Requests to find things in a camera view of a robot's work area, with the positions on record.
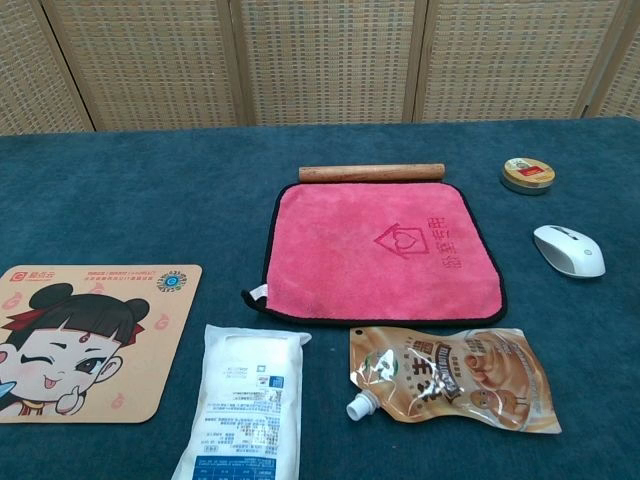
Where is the blue felt table cover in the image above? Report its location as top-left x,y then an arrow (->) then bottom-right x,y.
0,117 -> 640,480

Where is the white plastic refill pouch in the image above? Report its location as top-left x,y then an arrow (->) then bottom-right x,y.
171,323 -> 313,480

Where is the round tin with gold lid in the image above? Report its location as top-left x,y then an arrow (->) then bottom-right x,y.
500,156 -> 557,196

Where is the pink cloth with black trim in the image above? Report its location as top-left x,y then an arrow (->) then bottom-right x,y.
240,181 -> 509,329

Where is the brown spouted sauce pouch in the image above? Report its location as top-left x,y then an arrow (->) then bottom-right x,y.
345,325 -> 563,435

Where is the wooden rolling pin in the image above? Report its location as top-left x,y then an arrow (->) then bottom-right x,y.
298,162 -> 446,184

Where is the cartoon girl mouse pad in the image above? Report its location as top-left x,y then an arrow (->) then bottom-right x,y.
0,264 -> 204,425

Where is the white wireless computer mouse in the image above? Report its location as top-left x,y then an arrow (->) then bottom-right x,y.
532,224 -> 607,279

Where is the woven folding screen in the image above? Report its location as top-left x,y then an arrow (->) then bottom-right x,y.
0,0 -> 640,135

